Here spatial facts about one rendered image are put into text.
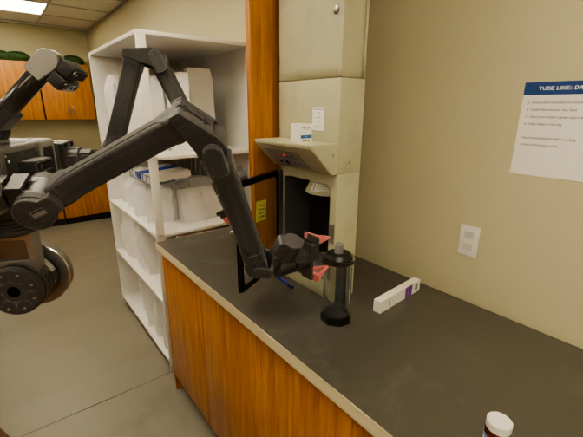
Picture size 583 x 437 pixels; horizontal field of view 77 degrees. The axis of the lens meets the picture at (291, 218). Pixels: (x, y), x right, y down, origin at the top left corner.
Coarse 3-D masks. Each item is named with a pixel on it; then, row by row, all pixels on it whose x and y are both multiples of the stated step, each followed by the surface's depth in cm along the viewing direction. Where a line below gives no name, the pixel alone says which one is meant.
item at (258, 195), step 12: (240, 180) 120; (264, 180) 134; (252, 192) 128; (264, 192) 135; (252, 204) 129; (264, 204) 136; (276, 204) 146; (252, 216) 130; (264, 216) 138; (276, 216) 147; (264, 228) 139; (276, 228) 148; (264, 240) 140
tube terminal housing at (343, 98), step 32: (288, 96) 133; (320, 96) 121; (352, 96) 117; (288, 128) 137; (352, 128) 120; (352, 160) 124; (352, 192) 128; (352, 224) 132; (320, 288) 138; (352, 288) 141
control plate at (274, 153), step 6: (270, 150) 133; (276, 150) 130; (276, 156) 135; (282, 156) 131; (288, 156) 128; (294, 156) 124; (282, 162) 136; (294, 162) 129; (300, 162) 126; (306, 168) 127
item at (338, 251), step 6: (336, 246) 115; (342, 246) 115; (330, 252) 117; (336, 252) 116; (342, 252) 116; (348, 252) 117; (330, 258) 114; (336, 258) 113; (342, 258) 113; (348, 258) 114
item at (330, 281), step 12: (324, 252) 120; (324, 264) 117; (324, 276) 118; (336, 276) 114; (348, 276) 115; (324, 288) 118; (336, 288) 116; (348, 288) 117; (324, 300) 119; (336, 300) 117; (348, 300) 118; (324, 312) 121; (336, 312) 118; (348, 312) 120
